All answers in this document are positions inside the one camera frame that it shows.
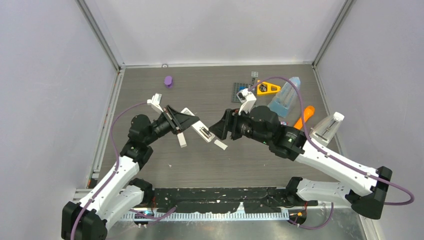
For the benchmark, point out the yellow triangle toy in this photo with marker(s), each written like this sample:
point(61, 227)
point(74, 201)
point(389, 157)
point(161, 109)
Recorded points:
point(266, 88)

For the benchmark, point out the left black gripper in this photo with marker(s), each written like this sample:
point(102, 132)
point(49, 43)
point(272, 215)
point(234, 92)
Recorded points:
point(179, 121)

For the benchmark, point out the black battery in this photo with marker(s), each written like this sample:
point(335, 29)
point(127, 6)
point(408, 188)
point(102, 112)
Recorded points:
point(206, 133)

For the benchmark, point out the white metronome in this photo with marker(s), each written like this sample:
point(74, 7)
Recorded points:
point(326, 129)

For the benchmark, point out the purple plastic toy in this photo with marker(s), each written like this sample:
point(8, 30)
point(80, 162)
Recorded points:
point(168, 81)

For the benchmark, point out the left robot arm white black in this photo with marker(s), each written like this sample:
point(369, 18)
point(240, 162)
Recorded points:
point(92, 216)

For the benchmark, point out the white air conditioner remote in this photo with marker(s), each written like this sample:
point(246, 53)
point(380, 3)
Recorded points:
point(197, 126)

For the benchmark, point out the grey lego piece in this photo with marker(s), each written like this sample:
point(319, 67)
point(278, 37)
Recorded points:
point(254, 74)

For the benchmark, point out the slim white remote control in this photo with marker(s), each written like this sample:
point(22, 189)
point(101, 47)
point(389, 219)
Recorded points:
point(181, 140)

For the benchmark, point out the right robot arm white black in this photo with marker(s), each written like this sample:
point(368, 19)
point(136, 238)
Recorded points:
point(360, 187)

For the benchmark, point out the orange toy microphone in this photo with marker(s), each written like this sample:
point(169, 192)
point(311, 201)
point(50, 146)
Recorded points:
point(307, 113)

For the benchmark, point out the grey lego baseplate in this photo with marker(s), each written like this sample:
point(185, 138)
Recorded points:
point(237, 87)

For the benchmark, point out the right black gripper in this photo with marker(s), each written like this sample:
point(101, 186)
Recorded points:
point(229, 123)

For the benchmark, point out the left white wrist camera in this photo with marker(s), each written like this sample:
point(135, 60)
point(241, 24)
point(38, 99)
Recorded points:
point(154, 102)

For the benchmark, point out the small white battery cover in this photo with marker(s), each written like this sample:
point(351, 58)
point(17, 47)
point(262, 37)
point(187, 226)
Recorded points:
point(220, 144)

